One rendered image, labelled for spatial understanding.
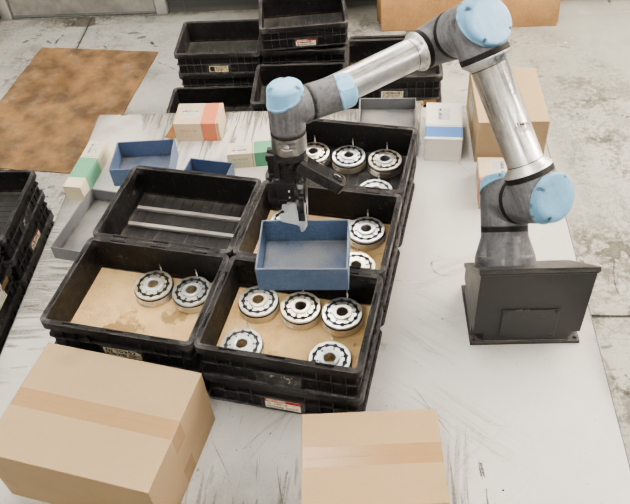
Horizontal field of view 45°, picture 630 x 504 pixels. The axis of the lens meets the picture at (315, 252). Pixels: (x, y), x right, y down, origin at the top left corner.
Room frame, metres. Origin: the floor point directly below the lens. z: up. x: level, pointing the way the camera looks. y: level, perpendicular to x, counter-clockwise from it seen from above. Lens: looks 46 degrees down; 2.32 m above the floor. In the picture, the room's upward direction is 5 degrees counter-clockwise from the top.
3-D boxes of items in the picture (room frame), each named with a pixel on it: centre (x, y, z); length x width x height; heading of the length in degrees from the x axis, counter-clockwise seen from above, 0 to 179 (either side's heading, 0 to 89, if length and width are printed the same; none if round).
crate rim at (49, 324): (1.27, 0.45, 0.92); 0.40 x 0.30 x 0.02; 73
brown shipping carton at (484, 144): (2.03, -0.68, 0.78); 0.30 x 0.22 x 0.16; 173
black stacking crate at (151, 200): (1.55, 0.36, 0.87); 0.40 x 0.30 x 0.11; 73
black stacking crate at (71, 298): (1.27, 0.45, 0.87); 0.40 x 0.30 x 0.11; 73
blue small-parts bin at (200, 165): (1.85, 0.34, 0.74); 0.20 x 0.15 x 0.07; 162
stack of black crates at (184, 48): (3.22, 0.35, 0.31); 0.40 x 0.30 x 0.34; 83
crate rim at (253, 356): (1.15, 0.07, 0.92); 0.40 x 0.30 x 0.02; 73
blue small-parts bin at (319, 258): (1.16, 0.02, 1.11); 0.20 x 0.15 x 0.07; 83
